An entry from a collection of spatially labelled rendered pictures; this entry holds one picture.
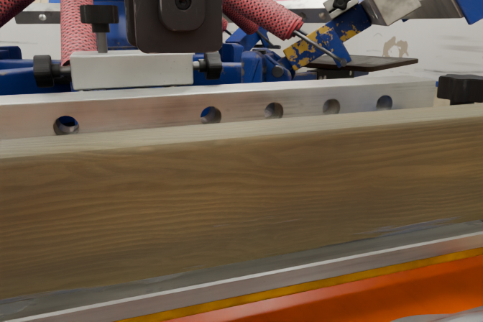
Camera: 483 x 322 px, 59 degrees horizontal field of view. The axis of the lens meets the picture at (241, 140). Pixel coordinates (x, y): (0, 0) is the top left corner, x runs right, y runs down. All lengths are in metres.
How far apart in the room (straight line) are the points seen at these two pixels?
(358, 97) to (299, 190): 0.30
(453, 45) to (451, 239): 2.71
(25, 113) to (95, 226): 0.24
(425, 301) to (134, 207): 0.17
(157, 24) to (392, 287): 0.20
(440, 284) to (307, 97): 0.25
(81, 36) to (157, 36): 0.51
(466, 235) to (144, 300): 0.18
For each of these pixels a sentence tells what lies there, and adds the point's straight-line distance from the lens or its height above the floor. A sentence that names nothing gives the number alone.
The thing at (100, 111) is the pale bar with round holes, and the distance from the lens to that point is 0.42.
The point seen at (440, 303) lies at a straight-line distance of 0.28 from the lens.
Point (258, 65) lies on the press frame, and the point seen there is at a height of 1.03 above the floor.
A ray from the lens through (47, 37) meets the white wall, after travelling 4.35.
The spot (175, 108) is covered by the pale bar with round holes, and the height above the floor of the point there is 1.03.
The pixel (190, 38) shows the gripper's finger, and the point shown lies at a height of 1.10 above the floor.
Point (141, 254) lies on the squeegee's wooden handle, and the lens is 0.21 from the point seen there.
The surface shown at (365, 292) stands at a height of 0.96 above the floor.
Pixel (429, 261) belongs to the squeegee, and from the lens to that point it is 0.30.
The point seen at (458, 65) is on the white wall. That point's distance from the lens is 2.92.
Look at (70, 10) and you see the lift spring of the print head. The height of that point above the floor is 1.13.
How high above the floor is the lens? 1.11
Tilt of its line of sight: 16 degrees down
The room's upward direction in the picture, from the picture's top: straight up
